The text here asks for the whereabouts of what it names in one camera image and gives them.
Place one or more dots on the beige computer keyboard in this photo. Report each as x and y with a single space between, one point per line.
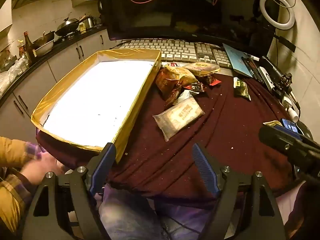
155 48

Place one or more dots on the blue notebook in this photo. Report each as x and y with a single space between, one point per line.
235 60

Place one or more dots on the white snack packet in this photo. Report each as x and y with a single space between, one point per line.
184 97

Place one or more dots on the white tube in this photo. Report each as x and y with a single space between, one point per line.
293 113

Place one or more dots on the steel kettle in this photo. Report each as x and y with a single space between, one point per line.
89 22

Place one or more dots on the gold-edged cardboard box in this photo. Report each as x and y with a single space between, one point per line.
100 92

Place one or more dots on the person's left hand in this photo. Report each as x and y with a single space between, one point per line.
42 166

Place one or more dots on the yellow label pastry packet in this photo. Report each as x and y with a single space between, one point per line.
202 68

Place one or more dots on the black computer monitor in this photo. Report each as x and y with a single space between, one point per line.
162 17

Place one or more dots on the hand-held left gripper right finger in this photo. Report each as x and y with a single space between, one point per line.
203 165

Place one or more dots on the clear beige pastry packet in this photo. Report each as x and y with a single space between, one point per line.
177 117

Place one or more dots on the smartphone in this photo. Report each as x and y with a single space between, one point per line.
290 125

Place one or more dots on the yellow box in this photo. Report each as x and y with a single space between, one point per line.
82 27

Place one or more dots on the small bright red packet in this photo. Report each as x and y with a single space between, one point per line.
213 80

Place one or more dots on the person's legs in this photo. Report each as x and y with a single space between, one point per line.
130 217

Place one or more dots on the wok with metal lid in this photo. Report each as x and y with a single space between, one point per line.
67 23

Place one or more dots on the small white red packet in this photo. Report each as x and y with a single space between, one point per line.
173 65

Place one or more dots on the grey kitchen base cabinets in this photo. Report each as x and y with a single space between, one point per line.
65 62

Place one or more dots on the dark sauce bottle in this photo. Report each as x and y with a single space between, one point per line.
29 46

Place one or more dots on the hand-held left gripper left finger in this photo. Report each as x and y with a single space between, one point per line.
105 165

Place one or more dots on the clear plastic bags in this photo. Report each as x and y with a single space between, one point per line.
10 70

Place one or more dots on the black electronic device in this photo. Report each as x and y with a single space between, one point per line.
272 68

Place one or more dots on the black kitchen countertop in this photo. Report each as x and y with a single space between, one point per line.
66 45

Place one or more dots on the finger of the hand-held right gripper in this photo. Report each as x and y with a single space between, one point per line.
277 138

